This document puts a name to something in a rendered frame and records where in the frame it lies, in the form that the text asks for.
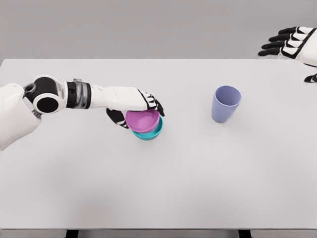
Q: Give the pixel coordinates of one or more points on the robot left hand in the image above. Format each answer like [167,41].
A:
[131,98]

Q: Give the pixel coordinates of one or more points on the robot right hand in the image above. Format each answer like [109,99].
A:
[307,47]

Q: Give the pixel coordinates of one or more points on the pink bowl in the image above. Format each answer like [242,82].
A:
[142,122]

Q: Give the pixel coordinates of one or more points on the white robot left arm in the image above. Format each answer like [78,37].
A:
[49,99]

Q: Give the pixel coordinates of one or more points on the teal bowl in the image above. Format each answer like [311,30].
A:
[151,135]

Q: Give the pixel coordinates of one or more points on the lavender cup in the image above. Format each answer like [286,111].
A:
[226,104]

